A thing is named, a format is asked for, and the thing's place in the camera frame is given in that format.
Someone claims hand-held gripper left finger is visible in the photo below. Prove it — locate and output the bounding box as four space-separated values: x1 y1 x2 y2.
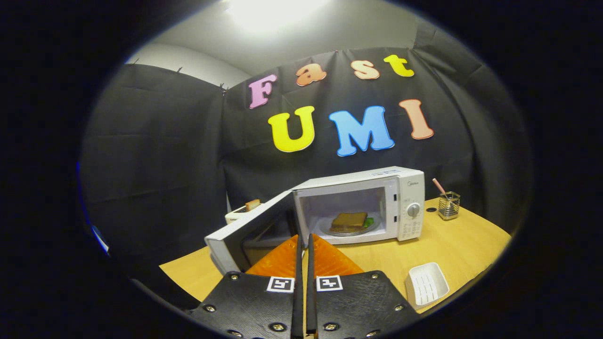
186 234 304 339

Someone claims metal wire mesh holder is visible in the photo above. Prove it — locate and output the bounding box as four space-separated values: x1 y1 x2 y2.
438 191 461 221

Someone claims brown bread lettuce sandwich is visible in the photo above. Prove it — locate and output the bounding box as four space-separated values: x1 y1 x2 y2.
329 212 375 234

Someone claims white toaster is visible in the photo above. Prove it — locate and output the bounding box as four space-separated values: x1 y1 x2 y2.
225 203 264 225

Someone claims black backdrop cloth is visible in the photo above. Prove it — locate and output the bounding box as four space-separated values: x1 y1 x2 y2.
80 19 533 283

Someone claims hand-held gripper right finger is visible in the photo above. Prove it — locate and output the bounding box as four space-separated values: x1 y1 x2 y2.
305 233 420 339

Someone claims white plastic tray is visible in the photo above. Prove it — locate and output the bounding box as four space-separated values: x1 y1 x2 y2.
405 262 450 310

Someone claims white microwave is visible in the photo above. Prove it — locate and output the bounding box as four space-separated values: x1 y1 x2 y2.
204 166 426 276

